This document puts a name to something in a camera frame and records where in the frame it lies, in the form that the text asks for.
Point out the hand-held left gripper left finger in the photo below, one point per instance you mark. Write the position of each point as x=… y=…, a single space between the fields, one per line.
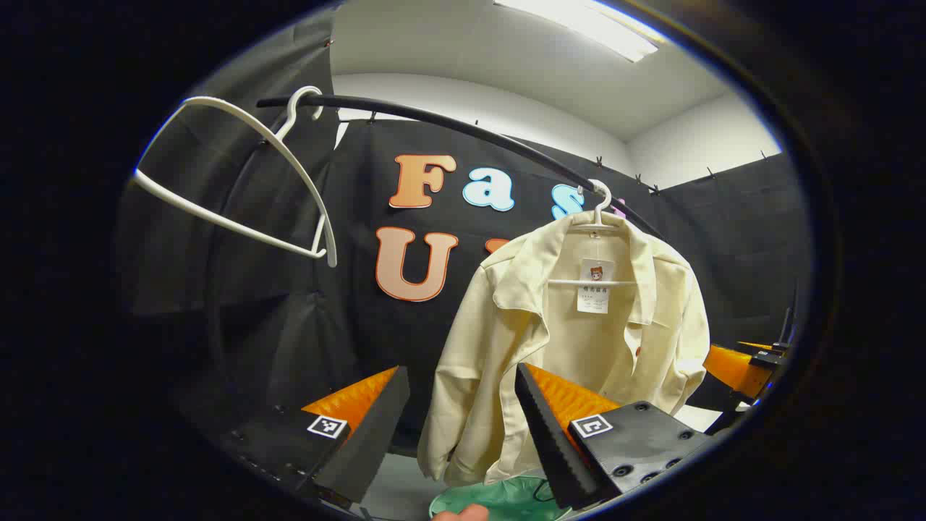
x=376 y=434

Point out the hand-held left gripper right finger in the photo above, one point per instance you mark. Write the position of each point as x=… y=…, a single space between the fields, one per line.
x=553 y=449

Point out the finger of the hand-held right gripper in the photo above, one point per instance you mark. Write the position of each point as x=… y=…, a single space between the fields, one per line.
x=731 y=369

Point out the green laundry hamper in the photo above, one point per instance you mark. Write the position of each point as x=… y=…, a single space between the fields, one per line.
x=506 y=503

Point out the cream jacket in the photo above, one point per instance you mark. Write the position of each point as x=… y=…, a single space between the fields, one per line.
x=506 y=347

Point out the white hanger with crossbar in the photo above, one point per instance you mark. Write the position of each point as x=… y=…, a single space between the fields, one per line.
x=602 y=210

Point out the white plastic hanger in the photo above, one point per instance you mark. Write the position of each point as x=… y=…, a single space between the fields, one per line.
x=333 y=250

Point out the black clothes rack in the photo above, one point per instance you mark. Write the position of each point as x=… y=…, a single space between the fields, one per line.
x=354 y=105

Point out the white panel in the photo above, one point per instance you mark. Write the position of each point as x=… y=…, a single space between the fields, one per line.
x=698 y=418

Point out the black backdrop cloth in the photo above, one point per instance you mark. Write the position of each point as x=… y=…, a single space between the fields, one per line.
x=347 y=325

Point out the white paper garment tag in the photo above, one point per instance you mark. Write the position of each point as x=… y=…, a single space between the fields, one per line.
x=595 y=286

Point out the ceiling light panel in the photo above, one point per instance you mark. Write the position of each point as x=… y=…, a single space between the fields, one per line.
x=600 y=29

